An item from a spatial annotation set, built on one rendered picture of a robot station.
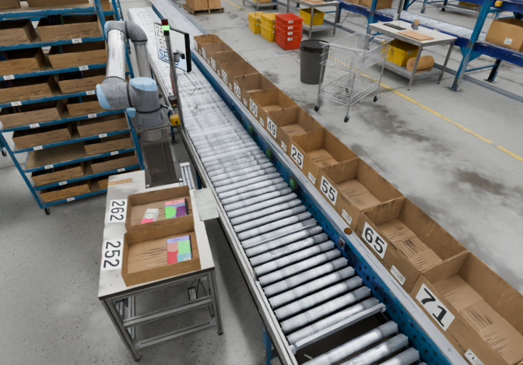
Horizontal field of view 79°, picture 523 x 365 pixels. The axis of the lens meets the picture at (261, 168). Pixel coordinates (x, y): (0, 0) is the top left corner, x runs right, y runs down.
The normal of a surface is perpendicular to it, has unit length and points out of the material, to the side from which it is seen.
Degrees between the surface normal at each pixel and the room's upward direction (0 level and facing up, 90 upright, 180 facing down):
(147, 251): 1
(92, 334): 0
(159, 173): 90
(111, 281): 0
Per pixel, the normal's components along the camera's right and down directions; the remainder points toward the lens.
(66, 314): 0.00, -0.79
